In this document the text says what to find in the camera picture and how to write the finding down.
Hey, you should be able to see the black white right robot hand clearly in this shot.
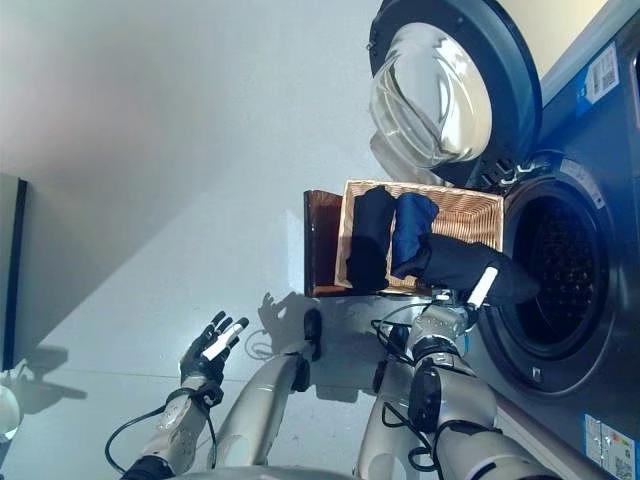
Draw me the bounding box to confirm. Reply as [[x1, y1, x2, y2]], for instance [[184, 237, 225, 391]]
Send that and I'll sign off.
[[466, 266, 501, 310]]

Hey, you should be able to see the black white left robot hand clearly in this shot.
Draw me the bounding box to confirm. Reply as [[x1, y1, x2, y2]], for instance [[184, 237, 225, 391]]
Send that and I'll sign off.
[[178, 310, 251, 397]]

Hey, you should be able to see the black garment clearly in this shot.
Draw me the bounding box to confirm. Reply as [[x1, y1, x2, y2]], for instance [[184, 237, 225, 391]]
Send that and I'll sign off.
[[345, 185, 397, 292], [391, 231, 544, 308]]

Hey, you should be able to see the blue garment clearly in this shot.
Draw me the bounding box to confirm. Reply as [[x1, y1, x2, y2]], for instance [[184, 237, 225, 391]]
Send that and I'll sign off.
[[390, 191, 442, 274]]

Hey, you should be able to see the grey front-load washing machine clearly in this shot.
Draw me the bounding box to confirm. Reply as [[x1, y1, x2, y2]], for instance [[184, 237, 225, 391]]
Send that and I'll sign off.
[[468, 0, 640, 480]]

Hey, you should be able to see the round glass washing machine door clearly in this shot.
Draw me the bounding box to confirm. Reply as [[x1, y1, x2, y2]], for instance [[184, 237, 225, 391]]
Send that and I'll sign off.
[[366, 0, 545, 190]]

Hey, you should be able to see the rectangular wicker laundry basket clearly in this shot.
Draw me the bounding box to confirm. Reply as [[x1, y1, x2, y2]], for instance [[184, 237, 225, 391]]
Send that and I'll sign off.
[[333, 178, 506, 297]]

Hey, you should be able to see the black left robot foot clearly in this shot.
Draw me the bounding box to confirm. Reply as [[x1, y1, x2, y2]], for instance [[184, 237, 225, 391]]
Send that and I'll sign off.
[[303, 307, 324, 362]]

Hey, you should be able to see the silver robot torso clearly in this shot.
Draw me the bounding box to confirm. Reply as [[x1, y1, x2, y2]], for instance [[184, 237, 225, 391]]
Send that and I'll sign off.
[[174, 464, 362, 480]]

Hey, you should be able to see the amber translucent acrylic stool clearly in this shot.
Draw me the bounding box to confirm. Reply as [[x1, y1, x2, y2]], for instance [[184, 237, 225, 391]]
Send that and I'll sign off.
[[301, 188, 437, 298]]

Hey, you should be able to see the silver right robot leg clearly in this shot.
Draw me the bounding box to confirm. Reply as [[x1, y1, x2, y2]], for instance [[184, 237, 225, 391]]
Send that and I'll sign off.
[[351, 359, 447, 479]]

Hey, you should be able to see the colourful energy label sticker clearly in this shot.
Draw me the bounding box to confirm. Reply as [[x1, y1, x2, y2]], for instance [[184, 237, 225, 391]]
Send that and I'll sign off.
[[581, 411, 640, 480]]

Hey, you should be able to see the dark baseboard strip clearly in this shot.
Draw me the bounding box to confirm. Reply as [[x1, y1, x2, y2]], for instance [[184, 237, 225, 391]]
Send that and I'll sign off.
[[1, 176, 29, 373]]

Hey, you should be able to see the blue white label sticker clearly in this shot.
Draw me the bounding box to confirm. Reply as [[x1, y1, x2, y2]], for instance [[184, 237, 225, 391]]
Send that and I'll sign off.
[[574, 41, 622, 119]]

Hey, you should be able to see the white looped floor cable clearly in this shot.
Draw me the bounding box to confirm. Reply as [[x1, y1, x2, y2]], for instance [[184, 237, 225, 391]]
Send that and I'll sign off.
[[244, 326, 282, 361]]

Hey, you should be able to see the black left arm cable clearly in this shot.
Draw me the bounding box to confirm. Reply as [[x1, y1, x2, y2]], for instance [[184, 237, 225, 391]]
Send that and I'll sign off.
[[104, 398, 219, 474]]

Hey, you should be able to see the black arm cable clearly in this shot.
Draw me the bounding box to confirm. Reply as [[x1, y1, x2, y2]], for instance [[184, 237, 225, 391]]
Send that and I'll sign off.
[[371, 299, 502, 472], [104, 398, 219, 474]]

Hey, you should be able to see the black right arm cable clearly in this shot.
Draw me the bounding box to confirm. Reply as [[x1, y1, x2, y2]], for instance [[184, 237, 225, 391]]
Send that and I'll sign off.
[[371, 299, 502, 472]]

